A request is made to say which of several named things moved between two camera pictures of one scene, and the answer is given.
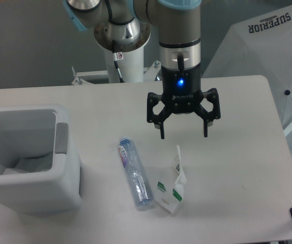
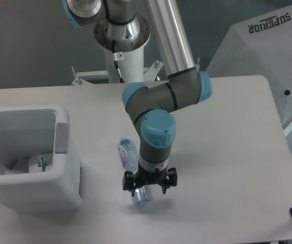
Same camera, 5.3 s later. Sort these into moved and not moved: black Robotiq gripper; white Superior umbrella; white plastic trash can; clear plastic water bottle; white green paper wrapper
Moved: black Robotiq gripper; white green paper wrapper
Not moved: clear plastic water bottle; white Superior umbrella; white plastic trash can
